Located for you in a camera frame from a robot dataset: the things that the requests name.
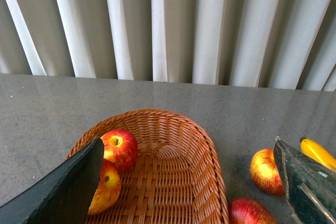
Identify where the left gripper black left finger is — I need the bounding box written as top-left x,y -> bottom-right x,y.
1,137 -> 104,223

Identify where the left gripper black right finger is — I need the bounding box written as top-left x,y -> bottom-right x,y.
274,136 -> 335,223

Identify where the yellow banana straight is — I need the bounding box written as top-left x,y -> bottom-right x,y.
300,137 -> 335,172

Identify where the red yellow apple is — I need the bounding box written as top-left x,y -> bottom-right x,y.
88,158 -> 121,215
101,129 -> 138,172
249,148 -> 285,196

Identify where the dark red apple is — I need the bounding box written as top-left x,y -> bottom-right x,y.
228,198 -> 277,224

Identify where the left wicker basket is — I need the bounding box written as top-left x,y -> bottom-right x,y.
70,109 -> 229,223

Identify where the white pleated curtain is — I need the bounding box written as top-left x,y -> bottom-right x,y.
1,0 -> 335,92

